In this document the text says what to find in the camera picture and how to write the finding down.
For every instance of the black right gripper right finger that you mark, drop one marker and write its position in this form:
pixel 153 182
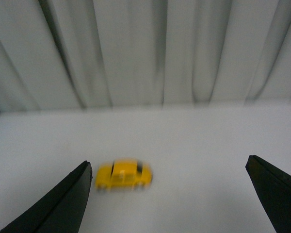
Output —
pixel 273 188

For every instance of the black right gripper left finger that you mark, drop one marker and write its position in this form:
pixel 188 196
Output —
pixel 61 210

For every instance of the yellow beetle toy car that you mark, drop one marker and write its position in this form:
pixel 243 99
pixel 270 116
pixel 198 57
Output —
pixel 123 173

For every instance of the white pleated curtain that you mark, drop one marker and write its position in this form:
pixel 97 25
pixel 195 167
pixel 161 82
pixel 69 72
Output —
pixel 65 54

